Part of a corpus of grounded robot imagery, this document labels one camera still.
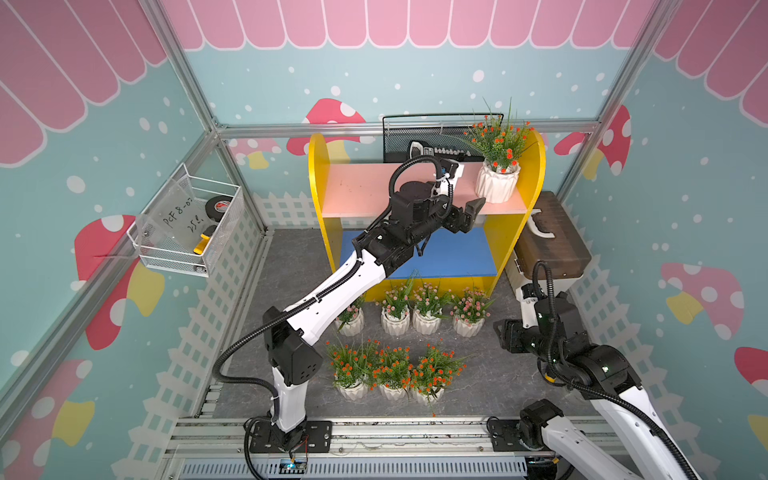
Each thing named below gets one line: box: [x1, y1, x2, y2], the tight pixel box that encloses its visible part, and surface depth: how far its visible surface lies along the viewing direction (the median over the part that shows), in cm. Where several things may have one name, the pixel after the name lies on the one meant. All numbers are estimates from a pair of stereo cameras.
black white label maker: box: [408, 140, 471, 161], surface depth 92 cm
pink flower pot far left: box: [334, 295, 366, 337], surface depth 91 cm
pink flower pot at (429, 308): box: [412, 282, 449, 335], surface depth 86 cm
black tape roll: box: [205, 195, 233, 222], surface depth 81 cm
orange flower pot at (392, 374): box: [370, 346, 411, 401], surface depth 74 cm
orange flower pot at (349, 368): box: [325, 342, 369, 401], surface depth 74 cm
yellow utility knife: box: [193, 225, 217, 255], surface depth 64 cm
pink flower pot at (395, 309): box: [375, 281, 412, 335], surface depth 88 cm
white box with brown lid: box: [505, 191, 592, 293], surface depth 94 cm
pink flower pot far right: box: [448, 287, 494, 338], surface depth 84 cm
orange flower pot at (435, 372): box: [410, 338, 472, 406], surface depth 72 cm
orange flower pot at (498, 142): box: [463, 97, 538, 203], surface depth 68 cm
